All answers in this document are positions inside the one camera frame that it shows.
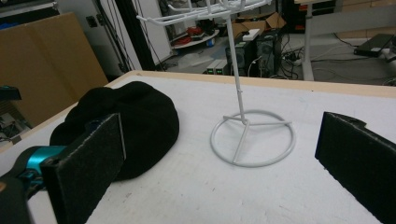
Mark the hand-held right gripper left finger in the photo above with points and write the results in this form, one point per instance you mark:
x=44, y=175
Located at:
x=84, y=174

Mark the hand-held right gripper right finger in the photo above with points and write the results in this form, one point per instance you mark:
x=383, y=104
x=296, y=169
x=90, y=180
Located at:
x=358, y=161

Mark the black knit hat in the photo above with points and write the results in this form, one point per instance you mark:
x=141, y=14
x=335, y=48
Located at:
x=146, y=124

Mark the dark device with teal part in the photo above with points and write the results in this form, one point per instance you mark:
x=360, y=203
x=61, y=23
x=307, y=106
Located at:
x=9, y=94

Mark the brown board panel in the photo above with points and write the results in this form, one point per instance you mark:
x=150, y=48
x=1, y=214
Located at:
x=46, y=65

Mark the white power strip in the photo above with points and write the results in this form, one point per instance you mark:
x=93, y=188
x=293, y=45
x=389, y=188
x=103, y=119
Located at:
x=298, y=61

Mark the white desk with leg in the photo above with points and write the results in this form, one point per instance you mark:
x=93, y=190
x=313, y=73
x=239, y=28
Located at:
x=308, y=46

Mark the black computer tower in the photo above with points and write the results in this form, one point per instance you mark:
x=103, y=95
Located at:
x=268, y=53

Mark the black upright column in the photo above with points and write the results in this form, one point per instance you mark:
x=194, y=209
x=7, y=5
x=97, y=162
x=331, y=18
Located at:
x=134, y=34

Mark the grey computer tower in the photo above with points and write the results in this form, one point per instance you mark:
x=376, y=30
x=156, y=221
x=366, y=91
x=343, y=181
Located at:
x=240, y=57

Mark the white flat box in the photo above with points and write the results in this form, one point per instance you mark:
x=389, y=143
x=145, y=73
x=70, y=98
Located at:
x=251, y=34

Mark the open cardboard box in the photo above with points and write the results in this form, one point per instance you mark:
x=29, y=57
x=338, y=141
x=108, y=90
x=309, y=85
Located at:
x=267, y=21

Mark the round white shelf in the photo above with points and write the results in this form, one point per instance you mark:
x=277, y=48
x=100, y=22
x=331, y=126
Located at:
x=199, y=41

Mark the red item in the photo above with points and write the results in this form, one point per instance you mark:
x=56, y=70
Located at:
x=194, y=31

